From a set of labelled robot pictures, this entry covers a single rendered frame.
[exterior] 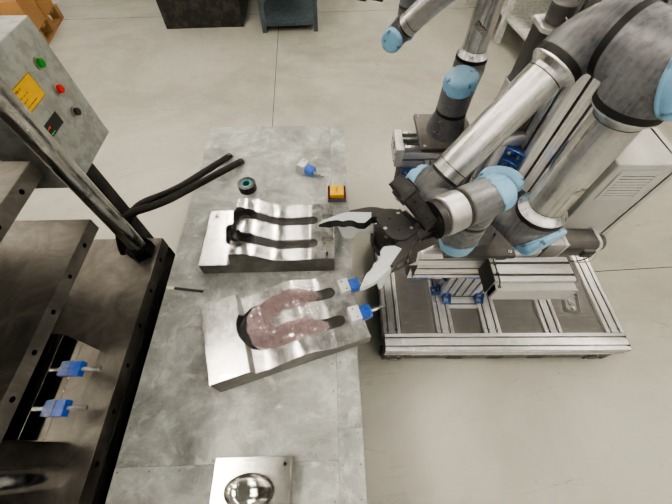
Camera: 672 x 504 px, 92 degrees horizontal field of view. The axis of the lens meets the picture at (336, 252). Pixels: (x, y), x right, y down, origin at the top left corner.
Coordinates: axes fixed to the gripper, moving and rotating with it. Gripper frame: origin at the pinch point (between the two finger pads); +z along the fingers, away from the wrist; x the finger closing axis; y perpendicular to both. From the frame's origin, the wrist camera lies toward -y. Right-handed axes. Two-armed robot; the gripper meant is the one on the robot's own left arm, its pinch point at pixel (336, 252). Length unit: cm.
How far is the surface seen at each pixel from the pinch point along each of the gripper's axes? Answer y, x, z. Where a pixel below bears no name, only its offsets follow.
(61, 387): 53, 33, 76
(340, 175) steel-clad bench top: 55, 83, -39
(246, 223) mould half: 44, 62, 10
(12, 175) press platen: 7, 69, 60
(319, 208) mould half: 49, 61, -19
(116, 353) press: 62, 43, 66
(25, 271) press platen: 33, 64, 75
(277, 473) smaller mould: 61, -13, 27
